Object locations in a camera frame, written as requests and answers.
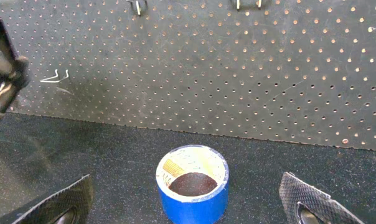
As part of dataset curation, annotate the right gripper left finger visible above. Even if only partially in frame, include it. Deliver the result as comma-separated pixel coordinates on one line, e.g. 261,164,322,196
0,174,95,224

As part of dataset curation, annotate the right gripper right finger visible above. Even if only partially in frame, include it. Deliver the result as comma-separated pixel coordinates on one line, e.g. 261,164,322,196
278,171,367,224

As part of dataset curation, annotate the roll of blue tape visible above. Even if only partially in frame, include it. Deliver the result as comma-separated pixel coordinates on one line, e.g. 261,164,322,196
155,144,230,224

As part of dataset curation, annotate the black pegboard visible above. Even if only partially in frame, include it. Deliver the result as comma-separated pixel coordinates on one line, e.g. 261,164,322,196
0,0,376,152

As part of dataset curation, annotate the metal hook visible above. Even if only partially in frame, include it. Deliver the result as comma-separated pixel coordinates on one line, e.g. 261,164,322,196
231,0,270,11
126,0,149,17
39,68,70,84

